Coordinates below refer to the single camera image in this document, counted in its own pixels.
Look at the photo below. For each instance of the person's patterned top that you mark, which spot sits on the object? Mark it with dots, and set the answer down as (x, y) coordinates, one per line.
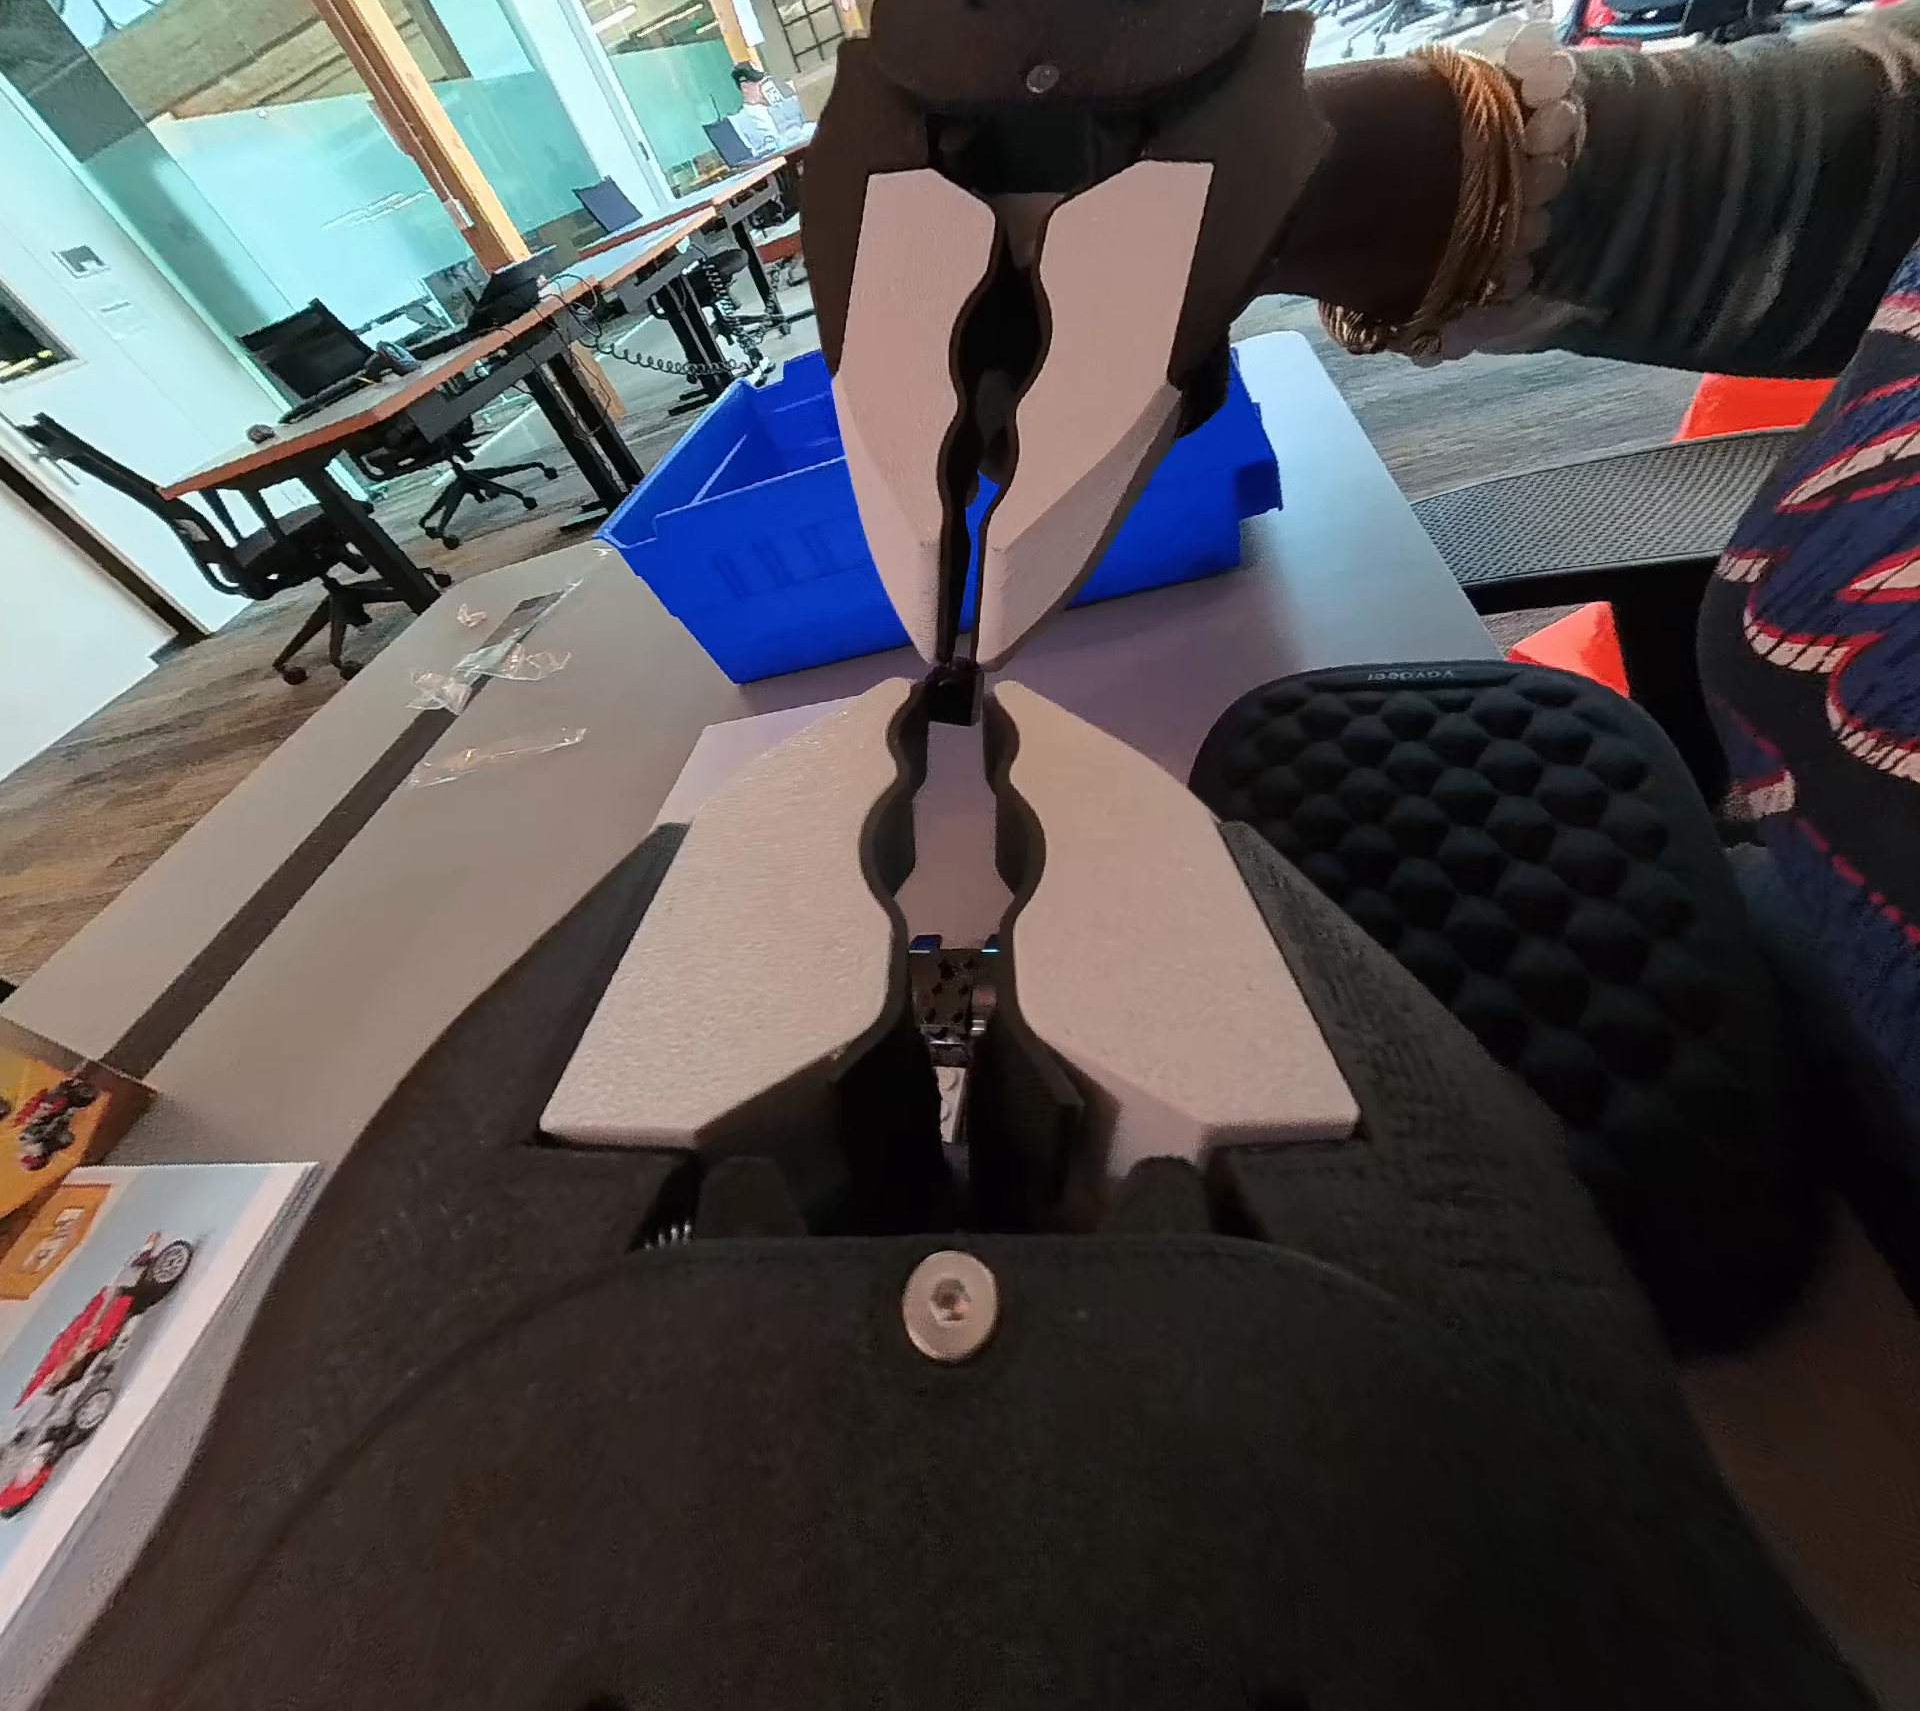
(1831, 633)

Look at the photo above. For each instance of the black honeycomb cushion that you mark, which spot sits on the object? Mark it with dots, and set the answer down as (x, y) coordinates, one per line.
(1471, 933)

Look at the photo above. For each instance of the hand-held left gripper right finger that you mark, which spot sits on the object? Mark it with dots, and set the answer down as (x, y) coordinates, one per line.
(1185, 977)

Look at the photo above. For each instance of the long wooden office desk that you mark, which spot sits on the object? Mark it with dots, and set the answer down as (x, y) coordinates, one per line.
(675, 227)

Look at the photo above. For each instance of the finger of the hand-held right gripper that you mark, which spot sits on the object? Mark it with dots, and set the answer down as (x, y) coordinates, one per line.
(901, 361)
(1119, 331)

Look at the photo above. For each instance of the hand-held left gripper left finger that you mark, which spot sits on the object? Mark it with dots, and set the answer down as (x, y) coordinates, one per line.
(720, 963)

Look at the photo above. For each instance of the black laptop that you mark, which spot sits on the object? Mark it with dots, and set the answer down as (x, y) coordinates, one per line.
(511, 287)

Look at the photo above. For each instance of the person's right hand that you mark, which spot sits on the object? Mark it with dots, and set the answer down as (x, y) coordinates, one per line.
(1389, 181)

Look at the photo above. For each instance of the lego set box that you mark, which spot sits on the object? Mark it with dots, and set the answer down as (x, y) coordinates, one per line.
(61, 1112)

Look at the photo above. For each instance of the closed lego instruction booklet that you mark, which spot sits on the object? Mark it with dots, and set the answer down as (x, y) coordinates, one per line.
(135, 1322)

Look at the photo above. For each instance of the small black lego brick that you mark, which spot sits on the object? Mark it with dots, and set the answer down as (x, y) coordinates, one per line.
(954, 699)

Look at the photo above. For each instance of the blue plastic bin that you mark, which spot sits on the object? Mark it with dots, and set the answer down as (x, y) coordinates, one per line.
(750, 543)

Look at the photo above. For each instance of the black office chair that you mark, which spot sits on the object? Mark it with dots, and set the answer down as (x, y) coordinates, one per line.
(314, 355)
(225, 543)

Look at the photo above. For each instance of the open lego instruction booklet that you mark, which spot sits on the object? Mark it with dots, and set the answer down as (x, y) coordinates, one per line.
(750, 767)

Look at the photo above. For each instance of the wooden support post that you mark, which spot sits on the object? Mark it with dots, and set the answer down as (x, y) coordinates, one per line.
(361, 17)

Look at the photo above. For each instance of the grey and black lego assembly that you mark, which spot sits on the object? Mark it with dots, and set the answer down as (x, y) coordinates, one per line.
(953, 843)

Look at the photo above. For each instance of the grey mesh chair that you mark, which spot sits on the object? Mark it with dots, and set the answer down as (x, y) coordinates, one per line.
(1590, 511)

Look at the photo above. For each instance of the orange traffic cone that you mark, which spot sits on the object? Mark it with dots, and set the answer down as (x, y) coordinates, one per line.
(1569, 655)
(1748, 409)

